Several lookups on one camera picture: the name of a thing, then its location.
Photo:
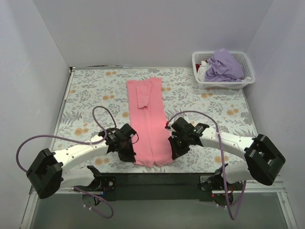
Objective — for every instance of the white garment in basket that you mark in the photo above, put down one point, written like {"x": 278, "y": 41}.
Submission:
{"x": 204, "y": 66}

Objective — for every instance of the dark red garment in basket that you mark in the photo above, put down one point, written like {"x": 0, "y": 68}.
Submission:
{"x": 197, "y": 67}

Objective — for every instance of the floral table mat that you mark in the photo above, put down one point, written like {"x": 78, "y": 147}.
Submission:
{"x": 98, "y": 98}

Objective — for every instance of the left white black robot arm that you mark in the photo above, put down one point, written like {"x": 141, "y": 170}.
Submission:
{"x": 51, "y": 171}

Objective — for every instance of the pink t shirt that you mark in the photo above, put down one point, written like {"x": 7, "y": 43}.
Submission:
{"x": 148, "y": 119}

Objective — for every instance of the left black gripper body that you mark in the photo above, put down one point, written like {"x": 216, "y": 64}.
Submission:
{"x": 126, "y": 152}

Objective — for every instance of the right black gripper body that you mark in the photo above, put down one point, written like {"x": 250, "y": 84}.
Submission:
{"x": 177, "y": 148}

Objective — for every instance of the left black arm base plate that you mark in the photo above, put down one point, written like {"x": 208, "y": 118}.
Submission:
{"x": 103, "y": 183}

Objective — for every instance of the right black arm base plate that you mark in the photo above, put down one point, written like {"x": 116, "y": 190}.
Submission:
{"x": 210, "y": 183}

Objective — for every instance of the purple t shirt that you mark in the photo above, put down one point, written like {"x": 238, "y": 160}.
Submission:
{"x": 224, "y": 68}

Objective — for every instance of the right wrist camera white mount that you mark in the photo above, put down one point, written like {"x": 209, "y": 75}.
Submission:
{"x": 170, "y": 129}

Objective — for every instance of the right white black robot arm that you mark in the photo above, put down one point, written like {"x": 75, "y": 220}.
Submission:
{"x": 261, "y": 160}

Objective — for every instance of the aluminium frame rail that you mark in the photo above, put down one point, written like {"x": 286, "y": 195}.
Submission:
{"x": 160, "y": 201}

